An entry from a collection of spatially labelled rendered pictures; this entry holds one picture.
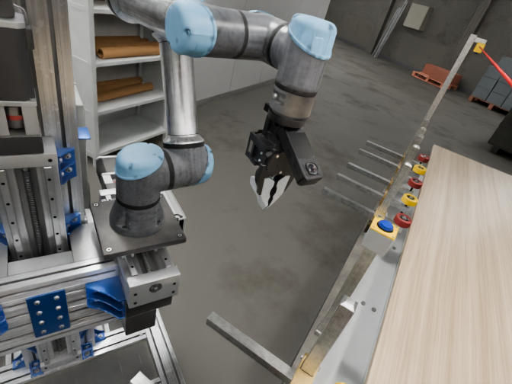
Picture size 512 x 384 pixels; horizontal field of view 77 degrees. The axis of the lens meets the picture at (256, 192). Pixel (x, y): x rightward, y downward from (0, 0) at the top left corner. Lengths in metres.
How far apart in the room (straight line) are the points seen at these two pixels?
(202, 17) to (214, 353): 1.71
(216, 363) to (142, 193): 1.25
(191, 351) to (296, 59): 1.66
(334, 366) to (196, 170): 0.87
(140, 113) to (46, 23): 3.03
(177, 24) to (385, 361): 0.98
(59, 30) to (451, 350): 1.37
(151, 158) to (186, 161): 0.10
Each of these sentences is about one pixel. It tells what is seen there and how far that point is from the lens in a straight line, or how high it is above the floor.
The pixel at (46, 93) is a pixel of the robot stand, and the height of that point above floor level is 1.36.
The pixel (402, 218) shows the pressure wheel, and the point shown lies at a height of 0.90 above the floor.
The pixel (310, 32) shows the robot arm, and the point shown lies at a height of 1.65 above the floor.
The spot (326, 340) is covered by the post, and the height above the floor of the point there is 1.02.
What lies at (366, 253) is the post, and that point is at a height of 1.12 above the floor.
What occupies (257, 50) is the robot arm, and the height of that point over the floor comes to 1.60.
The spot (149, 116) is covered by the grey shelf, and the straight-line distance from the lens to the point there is 3.78.
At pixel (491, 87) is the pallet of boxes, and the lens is 12.09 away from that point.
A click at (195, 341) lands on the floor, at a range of 1.98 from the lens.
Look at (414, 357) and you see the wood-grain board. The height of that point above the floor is 0.90.
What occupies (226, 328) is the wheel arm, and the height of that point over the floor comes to 0.86.
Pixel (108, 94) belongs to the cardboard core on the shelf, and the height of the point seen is 0.57.
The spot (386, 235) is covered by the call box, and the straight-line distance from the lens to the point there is 0.94.
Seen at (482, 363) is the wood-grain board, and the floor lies 0.90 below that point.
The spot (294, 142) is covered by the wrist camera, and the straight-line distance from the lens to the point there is 0.58.
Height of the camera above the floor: 1.71
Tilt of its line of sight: 33 degrees down
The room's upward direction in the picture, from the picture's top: 16 degrees clockwise
